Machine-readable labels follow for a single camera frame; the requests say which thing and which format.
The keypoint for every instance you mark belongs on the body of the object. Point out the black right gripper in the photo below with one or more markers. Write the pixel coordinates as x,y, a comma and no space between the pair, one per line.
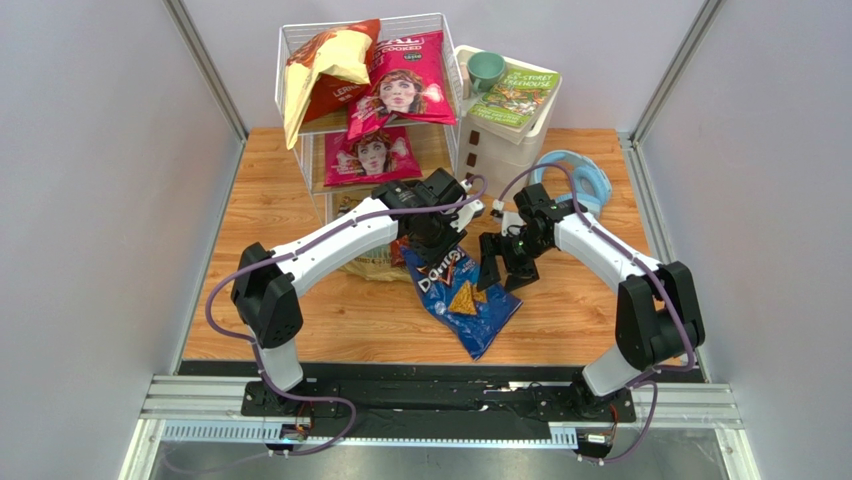
508,246

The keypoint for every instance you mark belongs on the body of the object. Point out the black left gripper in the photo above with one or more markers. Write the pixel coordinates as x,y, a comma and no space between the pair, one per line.
432,257

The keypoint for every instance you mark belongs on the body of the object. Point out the blue Doritos bag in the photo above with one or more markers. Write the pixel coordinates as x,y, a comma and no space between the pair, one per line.
449,292

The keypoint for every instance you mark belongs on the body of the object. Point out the pink Real chips bag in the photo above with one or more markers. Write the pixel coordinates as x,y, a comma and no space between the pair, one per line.
377,157
406,81

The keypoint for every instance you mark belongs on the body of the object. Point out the tan kettle chips bag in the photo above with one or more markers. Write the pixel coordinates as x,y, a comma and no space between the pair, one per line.
375,264

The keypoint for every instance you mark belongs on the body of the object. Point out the cream orange chips bag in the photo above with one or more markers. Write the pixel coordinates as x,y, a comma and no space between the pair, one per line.
326,73

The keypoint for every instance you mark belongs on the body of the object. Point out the red Doritos bag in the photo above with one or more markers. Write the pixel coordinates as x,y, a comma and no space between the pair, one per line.
397,257

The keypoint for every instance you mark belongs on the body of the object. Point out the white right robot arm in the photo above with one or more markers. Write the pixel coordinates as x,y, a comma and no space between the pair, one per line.
657,313

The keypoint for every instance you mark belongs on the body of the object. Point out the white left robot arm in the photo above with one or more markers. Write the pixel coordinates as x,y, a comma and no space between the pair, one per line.
269,284

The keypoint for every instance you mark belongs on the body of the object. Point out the white drawer cabinet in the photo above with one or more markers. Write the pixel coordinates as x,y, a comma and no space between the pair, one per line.
499,153

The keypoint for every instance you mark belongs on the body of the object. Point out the light blue headphones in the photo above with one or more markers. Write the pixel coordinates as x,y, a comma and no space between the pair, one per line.
592,189

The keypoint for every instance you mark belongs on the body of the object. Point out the green treehouse book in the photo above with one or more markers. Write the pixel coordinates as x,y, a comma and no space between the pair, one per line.
516,99

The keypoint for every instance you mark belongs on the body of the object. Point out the pink cube adapter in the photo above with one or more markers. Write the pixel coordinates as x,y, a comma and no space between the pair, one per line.
465,80

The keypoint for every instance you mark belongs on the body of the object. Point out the green mug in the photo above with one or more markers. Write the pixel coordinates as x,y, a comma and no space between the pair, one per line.
485,69

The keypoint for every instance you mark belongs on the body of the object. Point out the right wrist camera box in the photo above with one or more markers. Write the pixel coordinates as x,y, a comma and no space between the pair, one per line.
510,222

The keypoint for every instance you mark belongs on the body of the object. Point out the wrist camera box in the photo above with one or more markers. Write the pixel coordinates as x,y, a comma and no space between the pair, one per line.
510,222
464,215

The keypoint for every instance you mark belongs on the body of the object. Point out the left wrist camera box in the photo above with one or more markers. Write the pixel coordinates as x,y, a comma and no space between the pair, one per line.
464,215

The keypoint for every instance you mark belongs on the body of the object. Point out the white wire wooden shelf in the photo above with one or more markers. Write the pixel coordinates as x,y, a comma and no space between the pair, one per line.
435,146

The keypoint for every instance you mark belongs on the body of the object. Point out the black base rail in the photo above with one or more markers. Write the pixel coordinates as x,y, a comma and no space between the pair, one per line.
423,402

